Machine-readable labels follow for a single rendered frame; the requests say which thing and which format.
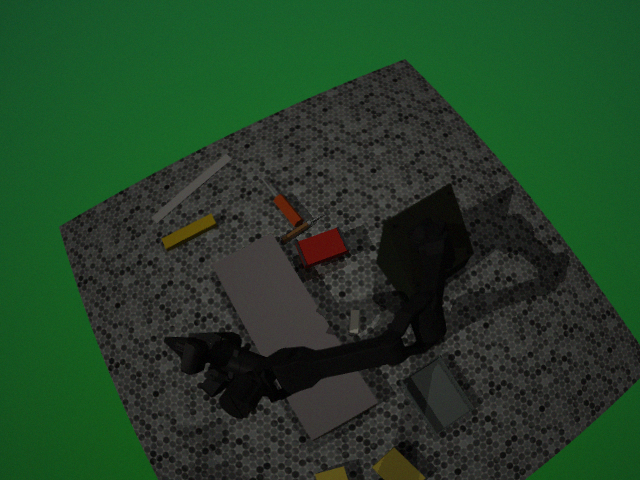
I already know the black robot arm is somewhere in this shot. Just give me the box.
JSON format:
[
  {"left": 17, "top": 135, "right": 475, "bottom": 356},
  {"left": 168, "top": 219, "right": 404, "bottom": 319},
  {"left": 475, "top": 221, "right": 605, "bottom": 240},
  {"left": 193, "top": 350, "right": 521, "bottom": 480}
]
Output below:
[{"left": 200, "top": 218, "right": 456, "bottom": 419}]

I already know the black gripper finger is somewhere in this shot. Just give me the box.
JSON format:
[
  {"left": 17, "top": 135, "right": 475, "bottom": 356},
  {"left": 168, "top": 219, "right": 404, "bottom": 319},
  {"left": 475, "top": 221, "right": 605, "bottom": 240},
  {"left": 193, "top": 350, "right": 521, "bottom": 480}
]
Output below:
[
  {"left": 188, "top": 332, "right": 227, "bottom": 350},
  {"left": 164, "top": 336, "right": 196, "bottom": 364}
]

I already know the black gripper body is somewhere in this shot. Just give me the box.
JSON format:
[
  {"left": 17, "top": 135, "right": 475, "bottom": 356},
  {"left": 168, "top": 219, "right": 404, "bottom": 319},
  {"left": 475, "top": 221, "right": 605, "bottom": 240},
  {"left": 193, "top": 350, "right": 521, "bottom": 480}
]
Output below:
[{"left": 180, "top": 332, "right": 250, "bottom": 379}]

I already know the olive yellow rectangular bar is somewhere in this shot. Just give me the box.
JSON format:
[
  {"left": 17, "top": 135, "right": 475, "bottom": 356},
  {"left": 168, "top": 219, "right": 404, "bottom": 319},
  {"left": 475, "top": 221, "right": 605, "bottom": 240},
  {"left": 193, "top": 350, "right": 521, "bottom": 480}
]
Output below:
[{"left": 162, "top": 214, "right": 217, "bottom": 251}]

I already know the yellow rectangular block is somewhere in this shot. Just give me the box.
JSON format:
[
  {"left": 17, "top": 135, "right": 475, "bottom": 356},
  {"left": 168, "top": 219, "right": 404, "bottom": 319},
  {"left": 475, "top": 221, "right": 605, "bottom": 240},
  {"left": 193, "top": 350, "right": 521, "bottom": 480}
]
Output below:
[
  {"left": 372, "top": 447, "right": 425, "bottom": 480},
  {"left": 315, "top": 467, "right": 348, "bottom": 480}
]

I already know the grey rectangular panel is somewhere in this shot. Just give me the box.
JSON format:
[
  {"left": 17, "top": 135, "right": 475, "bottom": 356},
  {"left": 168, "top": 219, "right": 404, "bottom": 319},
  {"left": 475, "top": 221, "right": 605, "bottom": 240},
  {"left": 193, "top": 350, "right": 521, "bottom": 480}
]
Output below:
[{"left": 212, "top": 233, "right": 378, "bottom": 441}]

